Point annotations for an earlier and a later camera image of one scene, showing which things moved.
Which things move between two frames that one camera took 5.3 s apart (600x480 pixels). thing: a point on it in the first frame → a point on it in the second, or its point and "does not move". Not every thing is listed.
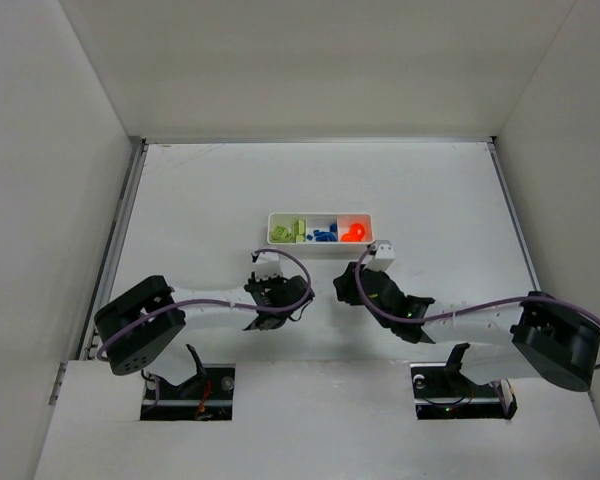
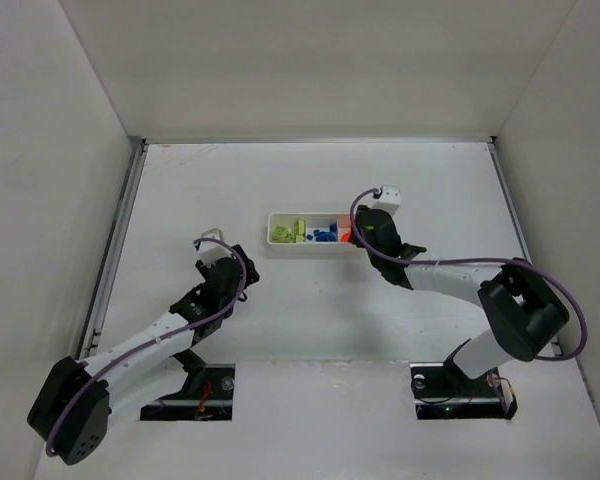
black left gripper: x=268 y=293 → x=243 y=266
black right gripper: x=353 y=286 → x=362 y=229
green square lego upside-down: x=281 y=234 does not move
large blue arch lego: x=324 y=236 does not move
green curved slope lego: x=299 y=231 does not move
